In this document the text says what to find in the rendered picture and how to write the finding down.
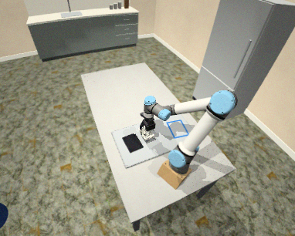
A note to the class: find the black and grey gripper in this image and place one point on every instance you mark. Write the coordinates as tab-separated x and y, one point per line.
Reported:
150	125

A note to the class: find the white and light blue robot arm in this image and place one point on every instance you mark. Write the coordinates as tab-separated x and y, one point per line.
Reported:
220	105

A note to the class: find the black rectangular frame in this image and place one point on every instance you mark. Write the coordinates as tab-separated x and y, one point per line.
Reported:
132	142

